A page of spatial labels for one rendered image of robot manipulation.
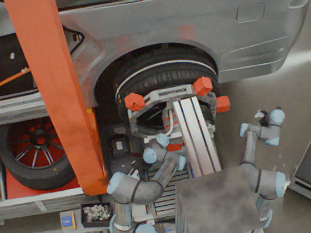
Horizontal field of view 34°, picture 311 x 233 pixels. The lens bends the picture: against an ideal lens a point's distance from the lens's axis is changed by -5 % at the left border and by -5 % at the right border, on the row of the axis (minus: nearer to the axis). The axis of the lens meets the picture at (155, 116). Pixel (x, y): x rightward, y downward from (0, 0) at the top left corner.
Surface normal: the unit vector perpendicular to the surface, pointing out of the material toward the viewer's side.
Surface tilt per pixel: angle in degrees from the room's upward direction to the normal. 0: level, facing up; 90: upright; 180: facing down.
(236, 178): 0
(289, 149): 0
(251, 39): 90
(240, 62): 90
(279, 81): 0
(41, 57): 90
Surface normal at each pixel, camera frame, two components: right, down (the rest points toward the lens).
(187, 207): -0.04, -0.48
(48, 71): 0.19, 0.86
